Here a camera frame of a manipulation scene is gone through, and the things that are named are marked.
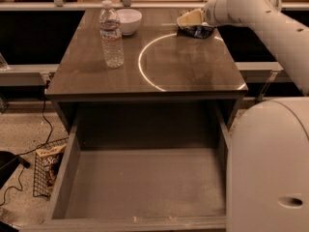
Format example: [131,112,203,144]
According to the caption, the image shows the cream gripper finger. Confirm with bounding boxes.
[177,9,204,27]

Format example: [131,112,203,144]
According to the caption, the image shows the blue chip bag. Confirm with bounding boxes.
[177,20,214,39]

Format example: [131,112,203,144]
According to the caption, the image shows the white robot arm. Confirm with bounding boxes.
[203,0,309,232]

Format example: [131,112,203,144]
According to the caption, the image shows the brown snack bag in basket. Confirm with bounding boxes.
[36,144,67,190]

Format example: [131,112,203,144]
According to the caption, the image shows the grey cabinet with glossy top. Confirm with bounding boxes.
[46,8,247,128]

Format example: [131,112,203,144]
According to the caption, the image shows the white ceramic bowl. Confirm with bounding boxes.
[117,9,142,36]

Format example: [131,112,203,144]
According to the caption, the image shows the clear plastic water bottle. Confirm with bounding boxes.
[98,0,125,69]

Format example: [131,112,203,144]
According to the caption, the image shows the open grey drawer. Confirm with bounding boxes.
[22,101,227,232]

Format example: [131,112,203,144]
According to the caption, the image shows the black object at left edge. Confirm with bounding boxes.
[0,151,30,189]

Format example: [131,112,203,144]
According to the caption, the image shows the black power cable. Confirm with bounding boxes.
[0,80,54,207]

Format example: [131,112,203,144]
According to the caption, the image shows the black wire basket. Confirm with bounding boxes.
[33,137,68,200]

